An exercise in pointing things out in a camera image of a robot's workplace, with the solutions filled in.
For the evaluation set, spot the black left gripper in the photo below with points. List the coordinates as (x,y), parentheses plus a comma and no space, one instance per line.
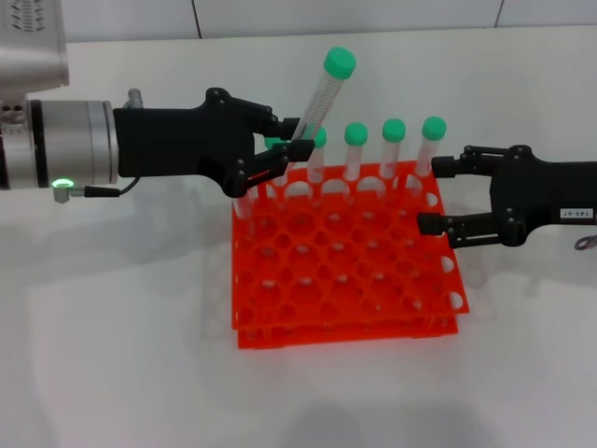
(177,142)

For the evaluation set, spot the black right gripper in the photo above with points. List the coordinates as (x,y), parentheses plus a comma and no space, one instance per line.
(545,200)

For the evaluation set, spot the clear test tube green cap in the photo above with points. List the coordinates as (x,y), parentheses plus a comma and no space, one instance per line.
(434,127)
(356,133)
(243,210)
(394,130)
(321,137)
(339,63)
(270,142)

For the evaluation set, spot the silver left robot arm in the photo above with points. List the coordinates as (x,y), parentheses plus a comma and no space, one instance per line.
(65,144)

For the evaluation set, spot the orange plastic test tube rack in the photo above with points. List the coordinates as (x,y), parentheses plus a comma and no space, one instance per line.
(350,270)

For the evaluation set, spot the silver round connector plug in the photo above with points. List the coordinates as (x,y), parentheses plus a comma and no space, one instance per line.
(134,99)

